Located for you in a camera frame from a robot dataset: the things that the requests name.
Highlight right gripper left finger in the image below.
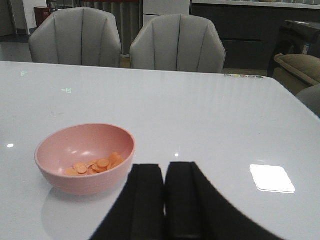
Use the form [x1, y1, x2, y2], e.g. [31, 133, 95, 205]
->
[91, 164, 164, 240]

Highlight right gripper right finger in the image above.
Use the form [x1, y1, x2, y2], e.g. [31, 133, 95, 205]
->
[165, 162, 278, 240]

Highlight orange ham slices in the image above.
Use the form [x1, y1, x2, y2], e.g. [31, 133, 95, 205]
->
[63, 152, 125, 177]

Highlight pink bowl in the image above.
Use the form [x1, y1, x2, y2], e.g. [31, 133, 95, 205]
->
[34, 123, 136, 196]

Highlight grey chair at side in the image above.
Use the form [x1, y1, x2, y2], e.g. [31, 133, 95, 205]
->
[296, 84, 320, 117]

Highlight right grey chair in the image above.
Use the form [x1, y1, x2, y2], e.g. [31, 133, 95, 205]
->
[130, 14, 226, 74]

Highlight left grey chair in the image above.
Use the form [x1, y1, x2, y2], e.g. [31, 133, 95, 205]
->
[28, 7, 122, 68]

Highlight red bin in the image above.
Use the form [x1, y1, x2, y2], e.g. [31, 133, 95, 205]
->
[33, 6, 51, 27]

